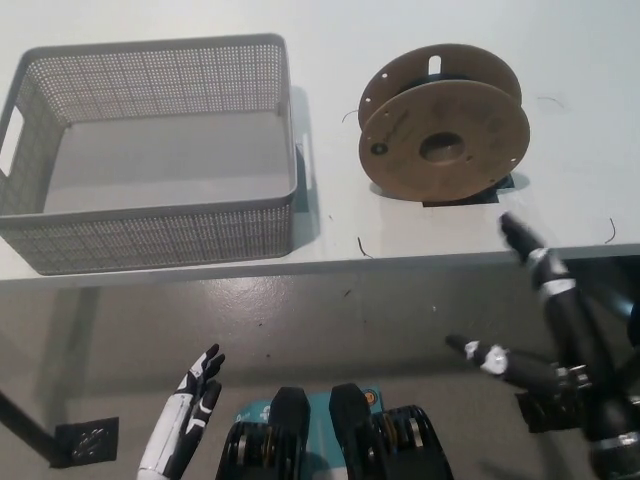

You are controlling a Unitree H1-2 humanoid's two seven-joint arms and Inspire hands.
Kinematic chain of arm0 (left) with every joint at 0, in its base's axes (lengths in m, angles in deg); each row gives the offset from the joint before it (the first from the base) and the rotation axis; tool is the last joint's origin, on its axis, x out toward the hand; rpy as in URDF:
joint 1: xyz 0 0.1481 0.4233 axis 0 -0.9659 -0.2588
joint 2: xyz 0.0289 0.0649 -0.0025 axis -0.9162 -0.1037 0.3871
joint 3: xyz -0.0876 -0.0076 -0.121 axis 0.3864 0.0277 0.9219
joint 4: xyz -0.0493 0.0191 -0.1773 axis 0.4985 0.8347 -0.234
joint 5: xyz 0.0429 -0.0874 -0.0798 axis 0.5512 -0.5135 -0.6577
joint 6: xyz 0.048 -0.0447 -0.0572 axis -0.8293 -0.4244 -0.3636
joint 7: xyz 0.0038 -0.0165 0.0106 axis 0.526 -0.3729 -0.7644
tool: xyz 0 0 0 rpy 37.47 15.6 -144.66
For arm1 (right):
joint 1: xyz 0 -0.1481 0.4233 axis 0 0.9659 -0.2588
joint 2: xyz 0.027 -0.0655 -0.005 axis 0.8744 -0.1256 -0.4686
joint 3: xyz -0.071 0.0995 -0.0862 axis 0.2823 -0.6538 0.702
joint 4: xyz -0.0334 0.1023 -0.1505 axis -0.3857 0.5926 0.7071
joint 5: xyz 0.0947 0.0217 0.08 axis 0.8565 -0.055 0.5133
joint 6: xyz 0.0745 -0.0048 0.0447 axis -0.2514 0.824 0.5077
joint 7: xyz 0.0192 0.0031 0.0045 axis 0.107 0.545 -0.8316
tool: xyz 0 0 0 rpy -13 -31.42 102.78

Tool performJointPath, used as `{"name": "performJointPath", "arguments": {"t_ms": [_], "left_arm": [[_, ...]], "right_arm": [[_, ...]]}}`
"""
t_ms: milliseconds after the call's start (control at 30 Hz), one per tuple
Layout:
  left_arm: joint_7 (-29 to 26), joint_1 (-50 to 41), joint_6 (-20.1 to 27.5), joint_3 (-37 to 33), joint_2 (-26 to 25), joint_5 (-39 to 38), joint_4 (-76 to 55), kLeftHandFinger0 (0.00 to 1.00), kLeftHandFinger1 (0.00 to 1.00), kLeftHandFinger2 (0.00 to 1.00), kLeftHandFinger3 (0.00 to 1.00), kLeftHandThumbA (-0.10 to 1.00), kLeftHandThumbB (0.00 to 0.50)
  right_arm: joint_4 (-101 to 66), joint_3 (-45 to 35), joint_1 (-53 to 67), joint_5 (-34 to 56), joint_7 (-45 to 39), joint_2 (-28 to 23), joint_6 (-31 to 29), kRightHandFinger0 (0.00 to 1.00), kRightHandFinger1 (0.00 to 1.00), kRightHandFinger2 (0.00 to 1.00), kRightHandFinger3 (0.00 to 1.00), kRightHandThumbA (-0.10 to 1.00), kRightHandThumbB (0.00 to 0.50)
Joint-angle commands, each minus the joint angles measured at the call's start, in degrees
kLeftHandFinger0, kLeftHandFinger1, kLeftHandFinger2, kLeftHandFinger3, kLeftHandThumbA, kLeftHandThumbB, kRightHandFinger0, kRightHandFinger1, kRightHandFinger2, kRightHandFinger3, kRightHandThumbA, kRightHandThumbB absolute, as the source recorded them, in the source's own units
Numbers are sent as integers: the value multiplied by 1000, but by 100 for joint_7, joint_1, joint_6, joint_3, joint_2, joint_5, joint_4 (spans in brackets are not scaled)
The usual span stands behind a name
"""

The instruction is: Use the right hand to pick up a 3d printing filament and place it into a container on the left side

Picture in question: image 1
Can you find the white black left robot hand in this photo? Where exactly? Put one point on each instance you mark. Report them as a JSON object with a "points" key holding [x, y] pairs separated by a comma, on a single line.
{"points": [[172, 425]]}

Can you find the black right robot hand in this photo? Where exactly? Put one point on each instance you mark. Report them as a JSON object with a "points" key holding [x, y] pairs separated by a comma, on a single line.
{"points": [[562, 310]]}

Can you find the cardboard filament spool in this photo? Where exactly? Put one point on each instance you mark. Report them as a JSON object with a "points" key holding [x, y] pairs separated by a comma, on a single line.
{"points": [[400, 150]]}

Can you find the dark tape patch on table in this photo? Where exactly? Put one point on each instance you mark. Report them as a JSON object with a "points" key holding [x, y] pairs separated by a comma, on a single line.
{"points": [[470, 200]]}

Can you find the grey perforated plastic basket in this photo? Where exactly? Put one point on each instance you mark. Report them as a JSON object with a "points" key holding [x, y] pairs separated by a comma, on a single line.
{"points": [[150, 230]]}

